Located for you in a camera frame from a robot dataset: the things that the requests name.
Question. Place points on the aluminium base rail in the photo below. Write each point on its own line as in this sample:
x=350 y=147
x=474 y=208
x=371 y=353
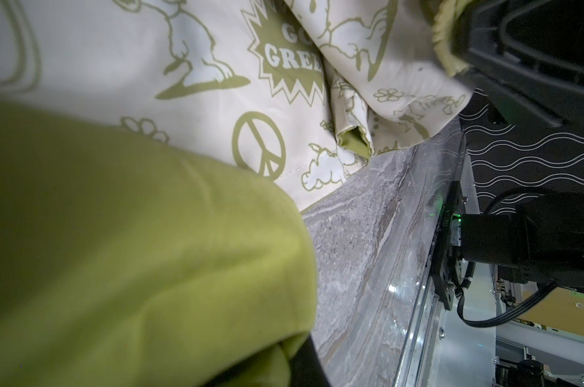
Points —
x=440 y=350

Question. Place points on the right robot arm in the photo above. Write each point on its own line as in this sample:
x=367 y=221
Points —
x=524 y=128

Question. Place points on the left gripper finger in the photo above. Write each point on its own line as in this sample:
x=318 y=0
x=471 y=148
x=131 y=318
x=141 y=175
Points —
x=306 y=369

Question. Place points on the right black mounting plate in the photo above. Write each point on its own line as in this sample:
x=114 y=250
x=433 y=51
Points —
x=445 y=245

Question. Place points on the green zip-up jacket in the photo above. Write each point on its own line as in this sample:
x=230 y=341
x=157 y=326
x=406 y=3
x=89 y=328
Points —
x=155 y=158

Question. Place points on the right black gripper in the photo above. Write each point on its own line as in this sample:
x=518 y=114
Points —
x=528 y=58

